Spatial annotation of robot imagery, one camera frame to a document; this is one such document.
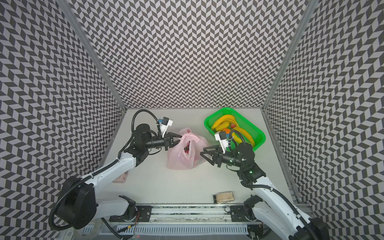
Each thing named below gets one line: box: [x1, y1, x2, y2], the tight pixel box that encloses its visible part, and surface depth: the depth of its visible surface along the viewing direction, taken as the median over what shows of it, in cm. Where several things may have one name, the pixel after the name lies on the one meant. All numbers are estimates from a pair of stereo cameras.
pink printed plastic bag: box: [167, 127, 209, 170], surface depth 73 cm
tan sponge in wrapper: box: [213, 191, 235, 204], surface depth 77 cm
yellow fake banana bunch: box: [211, 114, 240, 131], surface depth 101 cm
